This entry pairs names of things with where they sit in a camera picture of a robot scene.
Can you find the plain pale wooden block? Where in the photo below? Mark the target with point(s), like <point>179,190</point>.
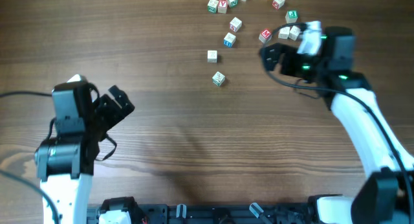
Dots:
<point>212,56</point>

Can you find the red V wooden block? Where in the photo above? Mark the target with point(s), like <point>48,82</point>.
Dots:
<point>222,6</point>

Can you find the plain tilted wooden block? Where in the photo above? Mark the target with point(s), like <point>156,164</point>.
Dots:
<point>294,33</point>

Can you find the green sided wooden block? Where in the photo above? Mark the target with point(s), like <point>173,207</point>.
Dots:
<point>218,78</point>

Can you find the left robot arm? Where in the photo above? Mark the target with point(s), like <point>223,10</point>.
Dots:
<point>65,163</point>

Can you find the green E wooden block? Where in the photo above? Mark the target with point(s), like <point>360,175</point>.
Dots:
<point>291,16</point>

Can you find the blue sided wooden block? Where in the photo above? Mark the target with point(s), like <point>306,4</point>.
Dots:
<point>229,40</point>

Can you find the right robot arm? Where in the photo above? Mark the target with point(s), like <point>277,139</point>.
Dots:
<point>323,63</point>

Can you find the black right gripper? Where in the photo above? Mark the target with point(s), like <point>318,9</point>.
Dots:
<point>292,56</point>

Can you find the red sided wooden block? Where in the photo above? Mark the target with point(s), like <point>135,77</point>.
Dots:
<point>277,4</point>

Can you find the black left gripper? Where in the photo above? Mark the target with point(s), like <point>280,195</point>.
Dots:
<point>108,109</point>

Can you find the red M wooden block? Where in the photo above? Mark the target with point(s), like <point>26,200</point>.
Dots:
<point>265,35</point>

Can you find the green letter wooden block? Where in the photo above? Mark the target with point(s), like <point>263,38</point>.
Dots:
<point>212,6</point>

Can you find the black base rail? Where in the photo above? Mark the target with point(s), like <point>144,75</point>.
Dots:
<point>127,210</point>

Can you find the red sided tilted block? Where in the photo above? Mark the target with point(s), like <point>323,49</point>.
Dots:
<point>235,24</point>

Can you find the green N wooden block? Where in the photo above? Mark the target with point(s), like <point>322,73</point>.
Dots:
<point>232,3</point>

